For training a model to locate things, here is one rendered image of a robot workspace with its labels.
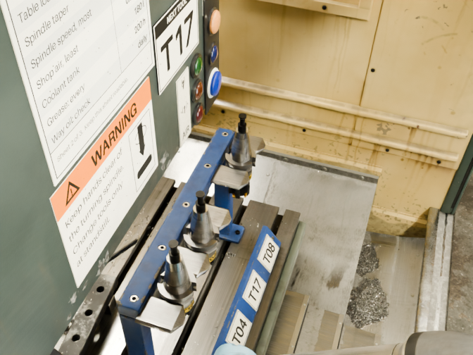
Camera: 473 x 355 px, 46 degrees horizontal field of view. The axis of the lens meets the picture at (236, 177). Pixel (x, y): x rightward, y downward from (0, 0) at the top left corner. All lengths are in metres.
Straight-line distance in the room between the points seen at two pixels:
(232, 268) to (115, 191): 0.88
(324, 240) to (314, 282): 0.12
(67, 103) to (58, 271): 0.13
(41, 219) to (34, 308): 0.07
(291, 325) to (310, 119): 0.56
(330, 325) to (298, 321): 0.09
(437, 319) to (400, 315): 0.17
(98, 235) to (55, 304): 0.07
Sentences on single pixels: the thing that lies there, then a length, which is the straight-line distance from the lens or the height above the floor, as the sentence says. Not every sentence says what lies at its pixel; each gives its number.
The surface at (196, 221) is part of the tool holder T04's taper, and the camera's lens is 0.94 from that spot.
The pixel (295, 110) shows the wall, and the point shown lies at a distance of 1.56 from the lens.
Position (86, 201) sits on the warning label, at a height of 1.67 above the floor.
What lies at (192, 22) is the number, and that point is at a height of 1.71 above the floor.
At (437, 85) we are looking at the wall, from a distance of 1.45.
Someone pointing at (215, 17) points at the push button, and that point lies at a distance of 0.61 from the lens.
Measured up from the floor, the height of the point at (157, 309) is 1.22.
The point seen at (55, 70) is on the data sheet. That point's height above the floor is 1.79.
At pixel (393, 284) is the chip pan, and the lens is 1.69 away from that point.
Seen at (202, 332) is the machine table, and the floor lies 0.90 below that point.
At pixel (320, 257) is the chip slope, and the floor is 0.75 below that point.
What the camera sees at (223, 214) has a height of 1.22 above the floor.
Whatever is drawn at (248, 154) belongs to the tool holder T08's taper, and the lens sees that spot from 1.11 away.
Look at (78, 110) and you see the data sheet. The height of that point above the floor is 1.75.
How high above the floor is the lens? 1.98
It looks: 44 degrees down
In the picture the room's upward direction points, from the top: 2 degrees clockwise
